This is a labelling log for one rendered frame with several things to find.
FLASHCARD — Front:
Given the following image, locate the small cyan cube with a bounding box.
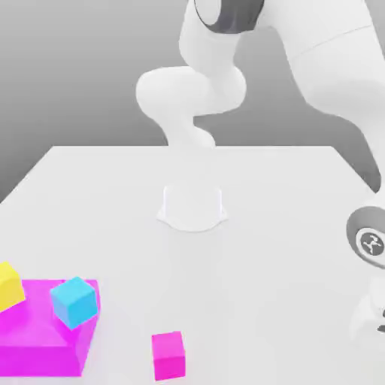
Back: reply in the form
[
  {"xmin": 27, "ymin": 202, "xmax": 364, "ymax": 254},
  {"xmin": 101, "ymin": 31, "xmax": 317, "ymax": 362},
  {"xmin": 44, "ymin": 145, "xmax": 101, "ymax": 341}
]
[{"xmin": 49, "ymin": 275, "xmax": 100, "ymax": 332}]

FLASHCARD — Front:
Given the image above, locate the small magenta cube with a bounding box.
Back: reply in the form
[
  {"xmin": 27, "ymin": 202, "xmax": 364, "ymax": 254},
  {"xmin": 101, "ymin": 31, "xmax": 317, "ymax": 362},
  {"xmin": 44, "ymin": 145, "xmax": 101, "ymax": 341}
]
[{"xmin": 150, "ymin": 330, "xmax": 187, "ymax": 382}]

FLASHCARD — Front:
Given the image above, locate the small yellow cube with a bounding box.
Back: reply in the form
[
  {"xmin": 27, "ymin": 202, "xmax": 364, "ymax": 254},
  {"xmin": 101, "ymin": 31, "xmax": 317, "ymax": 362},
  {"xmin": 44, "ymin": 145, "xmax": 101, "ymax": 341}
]
[{"xmin": 0, "ymin": 260, "xmax": 27, "ymax": 313}]

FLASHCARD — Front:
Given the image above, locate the large magenta box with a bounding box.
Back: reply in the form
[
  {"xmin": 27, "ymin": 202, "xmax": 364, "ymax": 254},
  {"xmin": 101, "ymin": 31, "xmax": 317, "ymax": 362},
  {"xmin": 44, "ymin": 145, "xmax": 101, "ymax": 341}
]
[{"xmin": 0, "ymin": 278, "xmax": 102, "ymax": 379}]

